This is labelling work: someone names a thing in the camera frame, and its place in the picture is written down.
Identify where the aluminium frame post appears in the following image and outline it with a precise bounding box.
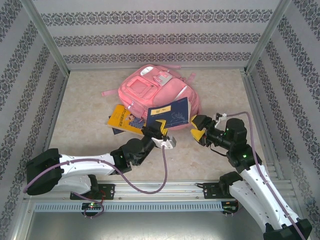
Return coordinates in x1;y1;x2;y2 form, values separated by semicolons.
244;0;292;75
21;0;71;76

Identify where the aluminium mounting rail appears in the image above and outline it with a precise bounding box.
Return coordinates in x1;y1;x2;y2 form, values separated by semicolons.
23;179;295;201

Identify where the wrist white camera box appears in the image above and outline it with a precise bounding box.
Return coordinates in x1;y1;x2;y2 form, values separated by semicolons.
215;112;229;127
151;134;177;150

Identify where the left small circuit board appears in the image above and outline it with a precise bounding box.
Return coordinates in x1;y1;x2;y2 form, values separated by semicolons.
81;202;104;211

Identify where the aluminium side rail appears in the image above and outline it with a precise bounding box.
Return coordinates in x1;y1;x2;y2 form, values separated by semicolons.
243;71;286;181
34;71;71;182

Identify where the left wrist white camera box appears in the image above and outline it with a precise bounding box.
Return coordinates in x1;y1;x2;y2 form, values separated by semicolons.
151;134;177;150

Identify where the yellow cartoon book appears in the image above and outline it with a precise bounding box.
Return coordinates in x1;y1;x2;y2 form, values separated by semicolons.
107;104;147;137

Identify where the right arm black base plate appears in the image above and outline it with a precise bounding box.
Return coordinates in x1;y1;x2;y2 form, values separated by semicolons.
202;181;233;200

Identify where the pink backpack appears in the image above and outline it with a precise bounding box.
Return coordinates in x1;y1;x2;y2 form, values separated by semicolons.
101;64;202;131

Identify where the navy book with QR codes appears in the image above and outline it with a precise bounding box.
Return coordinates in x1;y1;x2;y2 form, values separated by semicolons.
145;97;192;131

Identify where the grey metal sheet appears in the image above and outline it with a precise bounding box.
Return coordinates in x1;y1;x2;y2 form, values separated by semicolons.
14;199;311;240

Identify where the thin navy book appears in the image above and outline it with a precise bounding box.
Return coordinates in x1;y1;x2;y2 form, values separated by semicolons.
107;114;126;136

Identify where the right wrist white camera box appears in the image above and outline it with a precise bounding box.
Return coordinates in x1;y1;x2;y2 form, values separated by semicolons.
215;112;229;127

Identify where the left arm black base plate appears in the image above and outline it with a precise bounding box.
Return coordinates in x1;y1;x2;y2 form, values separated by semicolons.
69;183;116;201

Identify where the small circuit board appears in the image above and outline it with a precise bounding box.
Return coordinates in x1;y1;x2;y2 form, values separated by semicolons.
81;202;104;211
222;201;240;213

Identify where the thin aluminium back rail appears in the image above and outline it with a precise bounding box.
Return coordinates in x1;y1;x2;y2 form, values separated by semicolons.
67;65;248;72

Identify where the slotted grey cable duct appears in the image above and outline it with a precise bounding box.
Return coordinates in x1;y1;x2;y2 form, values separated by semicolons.
33;201;223;213

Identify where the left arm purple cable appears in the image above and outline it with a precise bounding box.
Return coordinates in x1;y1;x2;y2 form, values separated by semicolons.
23;146;169;219

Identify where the right small circuit board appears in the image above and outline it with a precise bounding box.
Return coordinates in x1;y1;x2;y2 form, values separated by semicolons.
222;201;240;213

